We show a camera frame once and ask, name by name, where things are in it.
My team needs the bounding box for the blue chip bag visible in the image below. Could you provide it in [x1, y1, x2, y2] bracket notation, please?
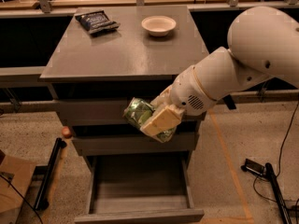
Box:
[75, 10, 120, 35]

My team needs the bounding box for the white paper bowl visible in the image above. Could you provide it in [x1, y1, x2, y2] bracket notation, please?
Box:
[141, 16, 177, 37]

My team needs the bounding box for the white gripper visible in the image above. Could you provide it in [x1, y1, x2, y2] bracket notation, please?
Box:
[140, 65, 216, 137]

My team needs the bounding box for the middle drawer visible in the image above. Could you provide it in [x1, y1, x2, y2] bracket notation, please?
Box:
[73, 121, 199, 156]

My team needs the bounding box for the small black device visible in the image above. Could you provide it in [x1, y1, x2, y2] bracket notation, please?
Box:
[241, 159, 264, 176]

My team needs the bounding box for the top drawer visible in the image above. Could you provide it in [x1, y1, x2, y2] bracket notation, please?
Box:
[51, 94, 210, 127]

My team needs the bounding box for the black cable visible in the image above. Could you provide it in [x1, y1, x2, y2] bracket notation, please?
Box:
[251, 102, 299, 203]

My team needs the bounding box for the black bar stand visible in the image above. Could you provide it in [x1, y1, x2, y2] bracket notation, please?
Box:
[265, 162, 292, 224]
[34, 137, 66, 211]

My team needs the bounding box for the grey drawer cabinet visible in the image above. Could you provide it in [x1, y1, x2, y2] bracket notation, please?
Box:
[39, 5, 219, 224]

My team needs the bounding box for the open bottom drawer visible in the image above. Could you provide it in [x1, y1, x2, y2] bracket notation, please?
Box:
[75, 153, 204, 224]

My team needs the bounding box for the black bar stand right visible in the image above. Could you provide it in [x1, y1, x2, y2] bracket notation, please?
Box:
[265, 162, 292, 224]

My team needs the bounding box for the small orange ball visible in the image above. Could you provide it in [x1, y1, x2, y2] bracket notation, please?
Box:
[62, 127, 72, 138]

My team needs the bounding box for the green can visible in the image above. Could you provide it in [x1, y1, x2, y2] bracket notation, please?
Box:
[123, 98, 176, 143]

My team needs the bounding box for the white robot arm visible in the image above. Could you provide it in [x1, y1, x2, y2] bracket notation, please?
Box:
[141, 7, 299, 136]

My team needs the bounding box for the cardboard box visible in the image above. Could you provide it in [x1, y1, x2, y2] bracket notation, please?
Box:
[0, 150, 36, 224]

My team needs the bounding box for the black bar stand left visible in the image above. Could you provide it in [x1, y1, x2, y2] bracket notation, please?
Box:
[34, 137, 66, 211]

